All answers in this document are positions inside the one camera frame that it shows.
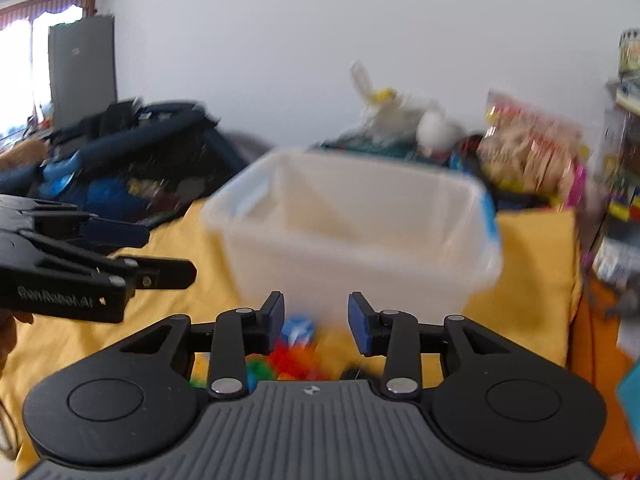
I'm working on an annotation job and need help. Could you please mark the yellow blanket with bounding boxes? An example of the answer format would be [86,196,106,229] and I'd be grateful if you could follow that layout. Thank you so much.
[0,200,584,480]

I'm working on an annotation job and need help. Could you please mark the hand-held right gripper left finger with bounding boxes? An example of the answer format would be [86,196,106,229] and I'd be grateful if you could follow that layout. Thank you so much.
[120,291,286,400]

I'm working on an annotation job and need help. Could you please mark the translucent white storage bin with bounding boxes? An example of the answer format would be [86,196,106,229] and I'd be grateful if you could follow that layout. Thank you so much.
[202,147,503,319]

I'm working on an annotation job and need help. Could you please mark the dark blue stroller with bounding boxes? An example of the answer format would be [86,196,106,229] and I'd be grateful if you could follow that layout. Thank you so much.
[0,100,251,227]

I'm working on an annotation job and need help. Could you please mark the snack bag of biscuits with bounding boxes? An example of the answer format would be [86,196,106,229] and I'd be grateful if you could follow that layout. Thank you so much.
[475,89,586,202]

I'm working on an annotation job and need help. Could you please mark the bright window with curtain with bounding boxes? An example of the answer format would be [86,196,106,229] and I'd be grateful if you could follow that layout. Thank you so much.
[0,0,98,137]

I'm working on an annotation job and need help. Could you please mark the orange box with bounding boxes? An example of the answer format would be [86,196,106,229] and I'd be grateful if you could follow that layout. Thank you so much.
[570,280,640,413]

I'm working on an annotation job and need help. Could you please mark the clear boxes of colourful toys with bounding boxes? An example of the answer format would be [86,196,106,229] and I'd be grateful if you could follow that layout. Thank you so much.
[585,30,640,286]

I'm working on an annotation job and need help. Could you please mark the blue card sign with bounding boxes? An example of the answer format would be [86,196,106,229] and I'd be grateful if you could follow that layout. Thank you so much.
[615,355,640,417]

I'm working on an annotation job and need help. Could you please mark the white plastic bag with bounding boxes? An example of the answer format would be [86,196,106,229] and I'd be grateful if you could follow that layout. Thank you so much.
[350,60,451,161]

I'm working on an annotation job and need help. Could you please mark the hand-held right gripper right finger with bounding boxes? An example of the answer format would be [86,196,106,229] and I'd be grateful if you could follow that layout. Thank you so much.
[347,291,511,400]

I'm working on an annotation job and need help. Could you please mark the white egg-shaped toy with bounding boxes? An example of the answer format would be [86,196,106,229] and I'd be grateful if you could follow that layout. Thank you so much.
[417,110,466,159]

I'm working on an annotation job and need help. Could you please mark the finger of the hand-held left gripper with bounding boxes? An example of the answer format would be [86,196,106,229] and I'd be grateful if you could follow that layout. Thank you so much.
[92,256,198,292]
[0,195,151,249]

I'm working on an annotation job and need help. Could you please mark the green building brick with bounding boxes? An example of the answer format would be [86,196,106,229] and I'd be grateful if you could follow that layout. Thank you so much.
[245,357,278,391]

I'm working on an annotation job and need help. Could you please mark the pink plastic toy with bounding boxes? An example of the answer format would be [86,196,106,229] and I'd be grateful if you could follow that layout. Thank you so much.
[565,162,589,209]

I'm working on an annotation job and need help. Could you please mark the blue building brick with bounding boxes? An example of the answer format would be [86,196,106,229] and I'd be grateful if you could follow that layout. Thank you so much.
[280,315,317,346]

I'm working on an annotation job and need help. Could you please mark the long red building brick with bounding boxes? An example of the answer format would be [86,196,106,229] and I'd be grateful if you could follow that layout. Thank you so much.
[270,342,326,382]

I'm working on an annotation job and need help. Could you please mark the person's left hand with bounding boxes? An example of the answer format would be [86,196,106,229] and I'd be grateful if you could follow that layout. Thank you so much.
[0,309,35,376]

